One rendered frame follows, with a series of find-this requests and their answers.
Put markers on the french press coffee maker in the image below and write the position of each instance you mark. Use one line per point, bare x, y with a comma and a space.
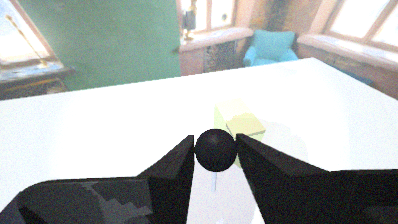
220, 193

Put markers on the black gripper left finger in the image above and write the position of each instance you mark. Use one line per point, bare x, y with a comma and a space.
160, 194

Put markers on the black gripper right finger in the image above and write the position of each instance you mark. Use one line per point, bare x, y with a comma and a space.
288, 190

